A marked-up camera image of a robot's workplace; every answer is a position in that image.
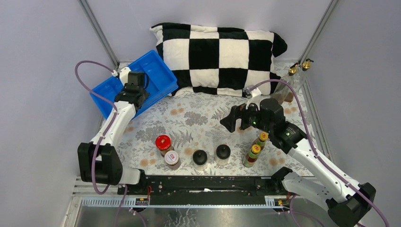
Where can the black cap shaker left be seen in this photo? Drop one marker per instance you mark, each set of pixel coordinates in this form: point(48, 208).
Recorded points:
point(200, 160)

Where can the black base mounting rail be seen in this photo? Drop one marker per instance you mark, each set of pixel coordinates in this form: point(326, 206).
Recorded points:
point(207, 190)

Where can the black white checkered pillow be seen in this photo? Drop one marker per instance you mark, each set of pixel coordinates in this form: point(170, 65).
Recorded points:
point(219, 60)

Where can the gold oil bottle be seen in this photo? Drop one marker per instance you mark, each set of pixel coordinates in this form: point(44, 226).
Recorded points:
point(282, 92)
point(297, 74)

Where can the blue plastic divided bin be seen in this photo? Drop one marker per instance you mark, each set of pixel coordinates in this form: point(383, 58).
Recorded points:
point(162, 81)

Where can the floral pattern table mat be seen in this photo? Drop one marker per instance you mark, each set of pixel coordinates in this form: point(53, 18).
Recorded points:
point(192, 121)

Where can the gold top oil bottle left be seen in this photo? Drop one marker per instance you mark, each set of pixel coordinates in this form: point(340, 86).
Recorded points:
point(282, 92)

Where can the gold top oil bottle right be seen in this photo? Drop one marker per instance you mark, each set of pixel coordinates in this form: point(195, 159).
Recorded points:
point(297, 74)

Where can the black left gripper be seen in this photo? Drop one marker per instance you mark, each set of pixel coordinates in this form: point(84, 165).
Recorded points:
point(145, 93)

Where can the red lid sauce jar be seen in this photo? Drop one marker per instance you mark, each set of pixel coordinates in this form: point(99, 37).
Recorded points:
point(163, 144)

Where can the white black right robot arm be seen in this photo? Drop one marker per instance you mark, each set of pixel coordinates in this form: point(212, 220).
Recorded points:
point(345, 199)

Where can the black cap shaker right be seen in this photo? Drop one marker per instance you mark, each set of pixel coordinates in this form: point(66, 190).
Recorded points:
point(222, 154)

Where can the yellow cap sauce bottle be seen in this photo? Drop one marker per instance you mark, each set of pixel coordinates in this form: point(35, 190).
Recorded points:
point(251, 156)
point(261, 140)

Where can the white lid sauce jar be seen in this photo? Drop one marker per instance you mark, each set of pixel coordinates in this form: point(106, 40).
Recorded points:
point(172, 159)

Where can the black cap shaker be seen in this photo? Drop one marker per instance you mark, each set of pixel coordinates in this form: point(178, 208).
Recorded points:
point(222, 154)
point(200, 160)

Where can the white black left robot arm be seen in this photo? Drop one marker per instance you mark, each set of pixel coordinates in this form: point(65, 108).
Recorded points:
point(98, 159)

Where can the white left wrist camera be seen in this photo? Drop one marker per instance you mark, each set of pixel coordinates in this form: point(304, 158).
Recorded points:
point(122, 74)

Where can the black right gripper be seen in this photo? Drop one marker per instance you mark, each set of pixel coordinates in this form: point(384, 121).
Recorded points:
point(237, 112)

